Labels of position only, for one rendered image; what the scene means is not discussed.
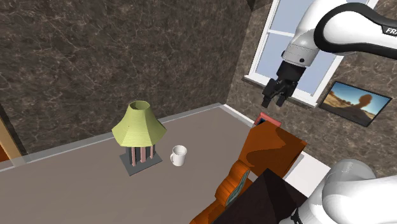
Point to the green shade table lamp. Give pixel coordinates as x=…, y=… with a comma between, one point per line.
x=139, y=127

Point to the white mug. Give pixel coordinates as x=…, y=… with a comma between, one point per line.
x=178, y=156

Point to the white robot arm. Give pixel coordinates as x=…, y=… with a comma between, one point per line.
x=344, y=29

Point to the dark robot stand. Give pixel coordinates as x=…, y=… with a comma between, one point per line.
x=263, y=201

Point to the white framed window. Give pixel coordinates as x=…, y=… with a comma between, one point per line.
x=279, y=46

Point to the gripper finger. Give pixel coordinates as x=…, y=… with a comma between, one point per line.
x=267, y=99
x=282, y=100

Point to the desert landscape wall picture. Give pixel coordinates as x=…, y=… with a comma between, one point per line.
x=353, y=102

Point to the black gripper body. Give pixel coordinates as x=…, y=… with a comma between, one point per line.
x=288, y=73

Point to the red picture frame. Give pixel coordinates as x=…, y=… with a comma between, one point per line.
x=270, y=120

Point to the orange wooden clock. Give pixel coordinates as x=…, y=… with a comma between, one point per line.
x=270, y=149

